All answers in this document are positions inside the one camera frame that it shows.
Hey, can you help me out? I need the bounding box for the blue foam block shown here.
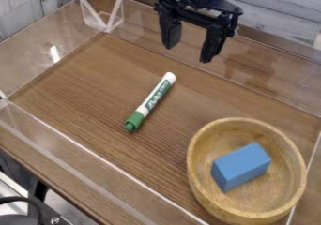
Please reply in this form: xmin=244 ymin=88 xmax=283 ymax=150
xmin=210 ymin=142 xmax=272 ymax=192

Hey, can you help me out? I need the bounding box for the clear acrylic corner bracket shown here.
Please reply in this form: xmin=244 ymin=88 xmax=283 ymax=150
xmin=79 ymin=0 xmax=125 ymax=33

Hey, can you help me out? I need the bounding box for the brown wooden bowl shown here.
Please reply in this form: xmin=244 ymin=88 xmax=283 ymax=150
xmin=188 ymin=117 xmax=308 ymax=225

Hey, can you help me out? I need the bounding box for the green and white marker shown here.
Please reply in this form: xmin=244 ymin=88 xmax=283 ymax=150
xmin=126 ymin=72 xmax=177 ymax=132

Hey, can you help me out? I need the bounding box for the clear acrylic tray wall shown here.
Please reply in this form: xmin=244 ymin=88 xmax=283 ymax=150
xmin=0 ymin=92 xmax=210 ymax=225

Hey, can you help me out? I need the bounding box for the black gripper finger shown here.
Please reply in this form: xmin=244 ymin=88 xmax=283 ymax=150
xmin=160 ymin=5 xmax=182 ymax=50
xmin=200 ymin=24 xmax=226 ymax=63

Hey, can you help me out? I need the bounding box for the black metal table frame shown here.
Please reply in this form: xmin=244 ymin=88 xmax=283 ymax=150
xmin=0 ymin=151 xmax=73 ymax=225

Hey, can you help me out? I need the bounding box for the black cable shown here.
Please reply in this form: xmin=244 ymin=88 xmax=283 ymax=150
xmin=0 ymin=196 xmax=43 ymax=225

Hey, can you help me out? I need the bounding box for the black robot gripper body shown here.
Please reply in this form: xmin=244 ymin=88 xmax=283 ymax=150
xmin=154 ymin=0 xmax=244 ymax=37

